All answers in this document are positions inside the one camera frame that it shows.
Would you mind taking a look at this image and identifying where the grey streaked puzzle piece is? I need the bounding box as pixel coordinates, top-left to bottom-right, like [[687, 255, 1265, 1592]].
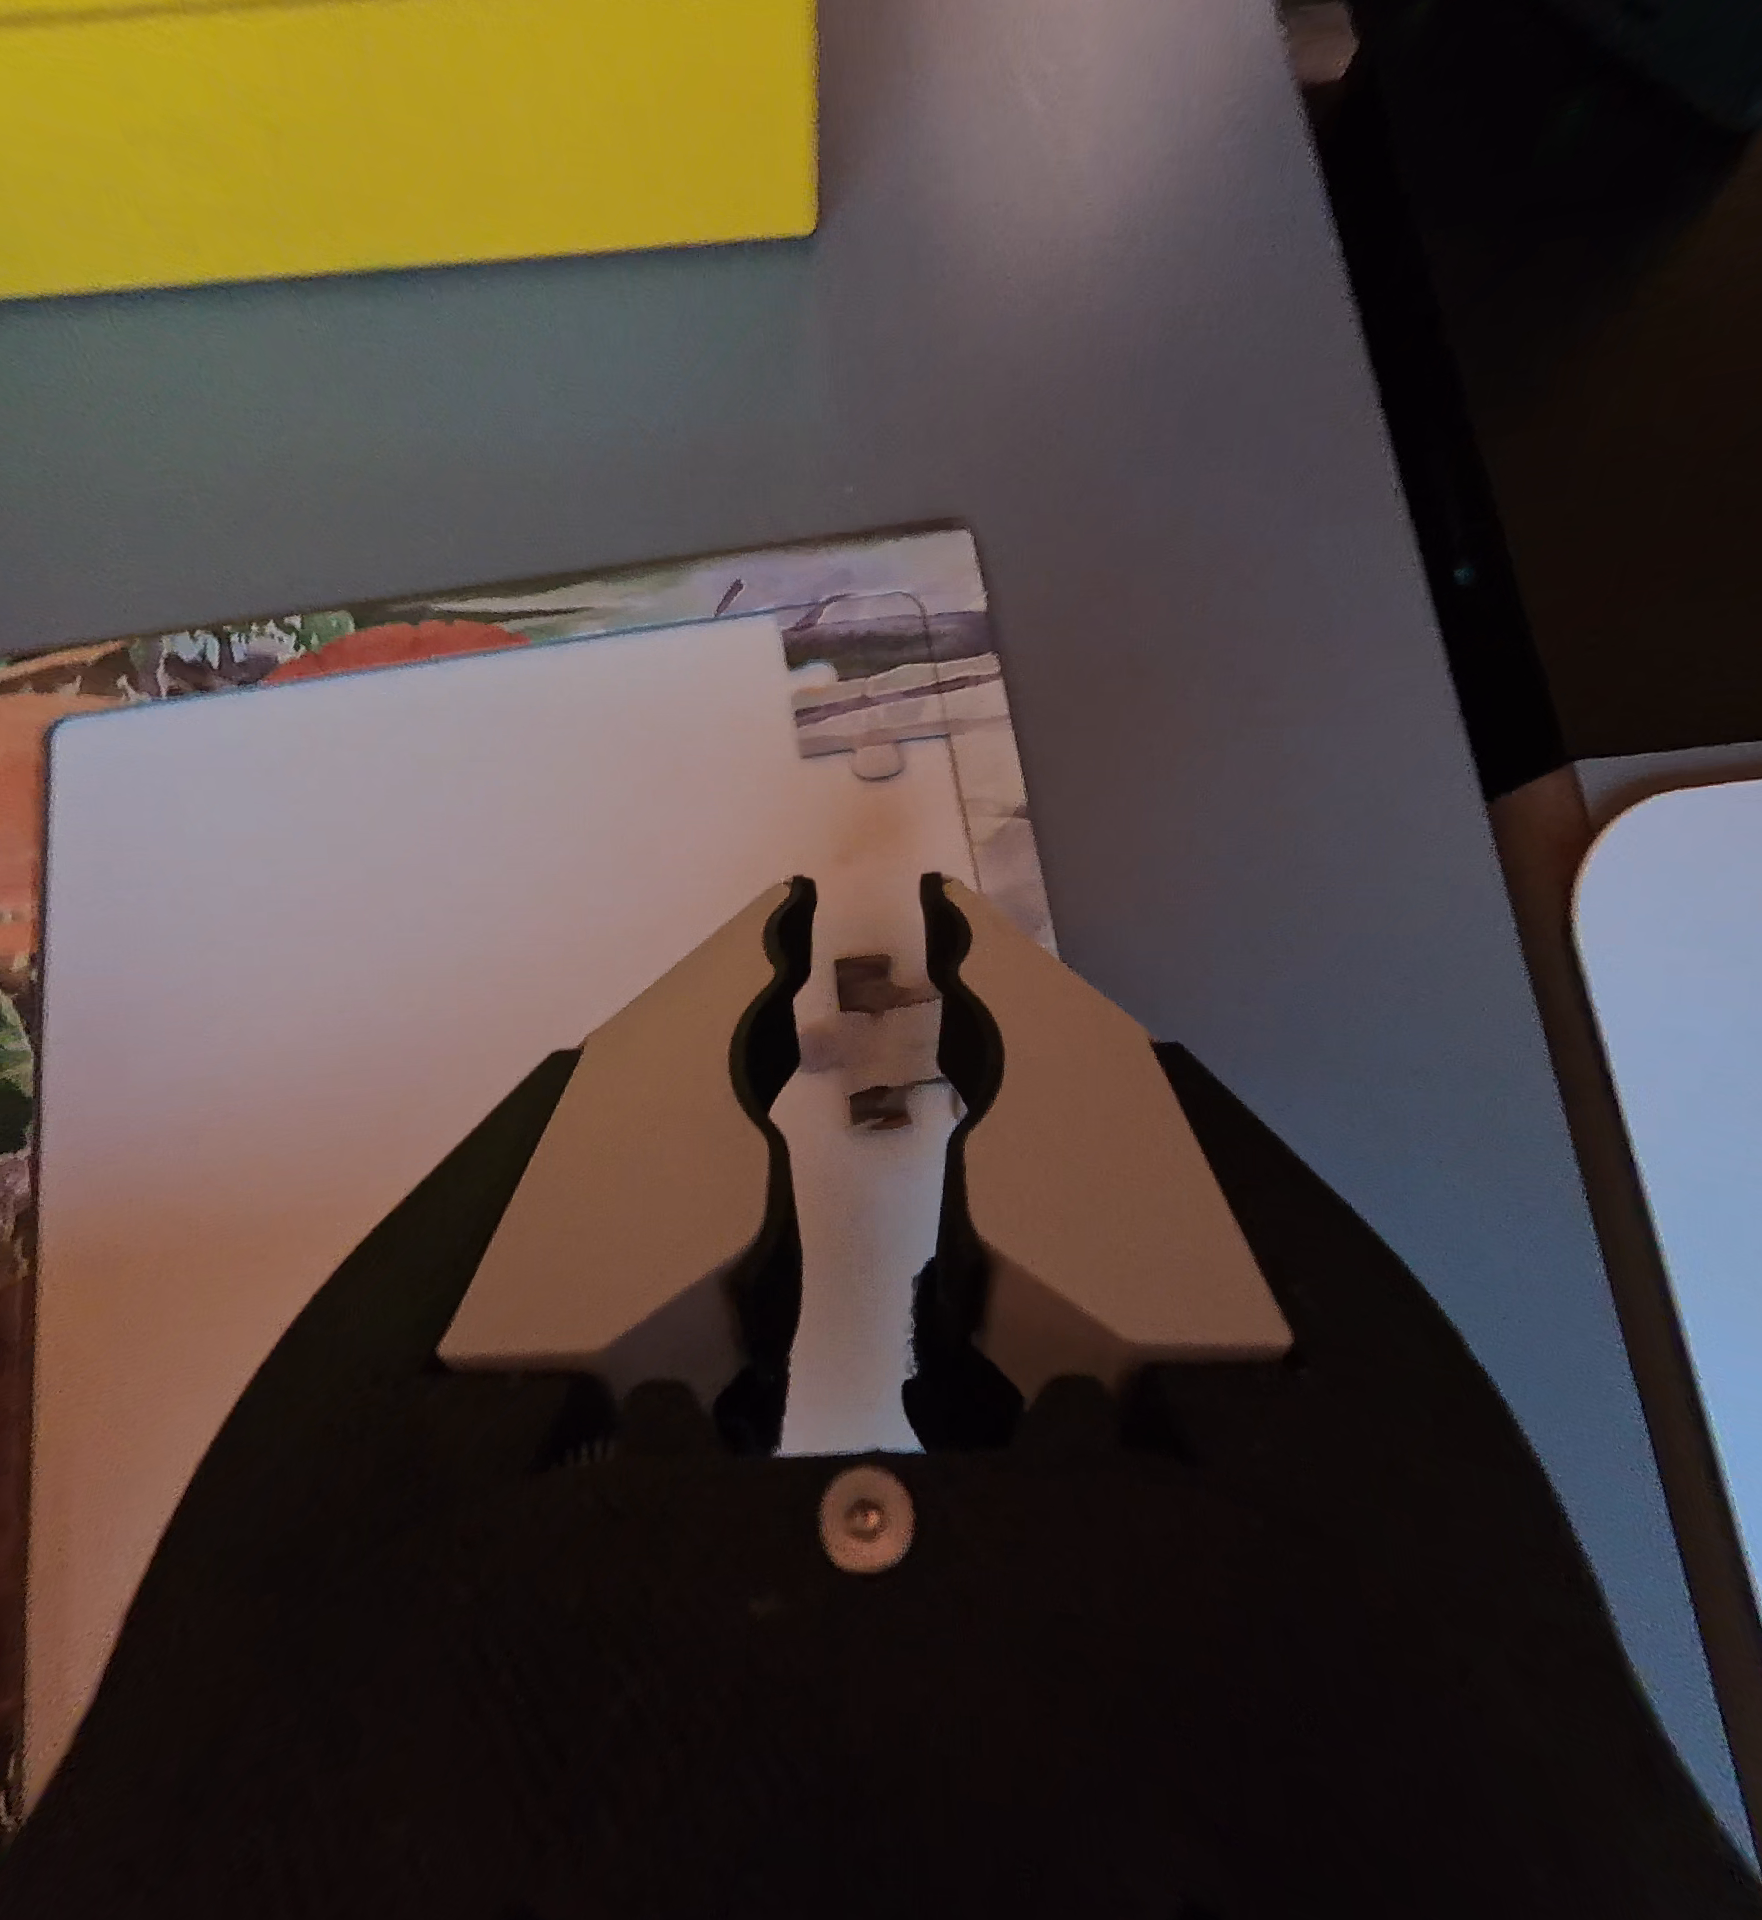
[[807, 952, 965, 1134]]

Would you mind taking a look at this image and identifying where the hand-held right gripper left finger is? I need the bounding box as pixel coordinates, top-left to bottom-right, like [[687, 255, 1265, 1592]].
[[439, 877, 820, 1453]]

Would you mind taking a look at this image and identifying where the yellow bin with puzzle pieces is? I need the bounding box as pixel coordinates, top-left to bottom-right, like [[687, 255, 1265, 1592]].
[[0, 0, 823, 310]]

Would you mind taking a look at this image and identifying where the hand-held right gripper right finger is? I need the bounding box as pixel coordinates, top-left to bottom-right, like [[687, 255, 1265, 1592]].
[[899, 872, 1297, 1453]]

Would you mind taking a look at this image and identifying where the grey desk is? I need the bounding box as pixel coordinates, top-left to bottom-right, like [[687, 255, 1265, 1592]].
[[0, 0, 1762, 1877], [1488, 731, 1762, 1920]]

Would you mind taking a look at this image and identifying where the puzzle frame board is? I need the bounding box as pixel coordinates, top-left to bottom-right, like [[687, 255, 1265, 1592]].
[[0, 516, 1058, 1862]]

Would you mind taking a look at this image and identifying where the lavender stone-pattern puzzle piece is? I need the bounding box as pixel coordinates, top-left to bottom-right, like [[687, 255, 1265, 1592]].
[[778, 597, 965, 783]]

